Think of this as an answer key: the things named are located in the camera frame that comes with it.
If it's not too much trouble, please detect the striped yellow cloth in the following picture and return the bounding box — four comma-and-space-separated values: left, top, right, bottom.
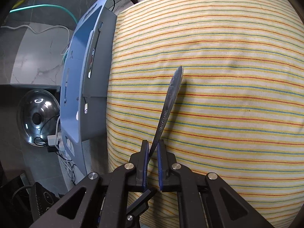
106, 0, 304, 228

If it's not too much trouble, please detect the blue plastic drain basket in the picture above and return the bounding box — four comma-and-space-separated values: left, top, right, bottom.
59, 0, 117, 175

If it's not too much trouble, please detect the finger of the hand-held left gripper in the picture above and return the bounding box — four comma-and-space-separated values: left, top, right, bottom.
125, 188, 158, 228

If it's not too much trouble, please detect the stainless steel spoon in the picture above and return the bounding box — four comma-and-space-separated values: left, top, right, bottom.
149, 66, 184, 158

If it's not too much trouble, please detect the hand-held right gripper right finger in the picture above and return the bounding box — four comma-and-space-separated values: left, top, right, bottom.
157, 140, 273, 228

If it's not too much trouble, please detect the black induction cooker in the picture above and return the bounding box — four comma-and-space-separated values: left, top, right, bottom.
30, 182, 60, 222

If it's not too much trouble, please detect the white cable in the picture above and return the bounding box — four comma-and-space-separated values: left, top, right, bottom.
0, 24, 72, 57

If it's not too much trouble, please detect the glass pot lid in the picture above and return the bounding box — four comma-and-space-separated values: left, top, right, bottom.
17, 89, 61, 146

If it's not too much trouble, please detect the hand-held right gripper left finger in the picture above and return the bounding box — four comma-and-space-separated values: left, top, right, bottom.
30, 140, 150, 228

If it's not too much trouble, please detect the white power strip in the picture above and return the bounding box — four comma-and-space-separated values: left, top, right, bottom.
46, 117, 74, 186

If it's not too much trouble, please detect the teal hose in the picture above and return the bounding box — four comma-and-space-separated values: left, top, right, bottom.
10, 4, 78, 23

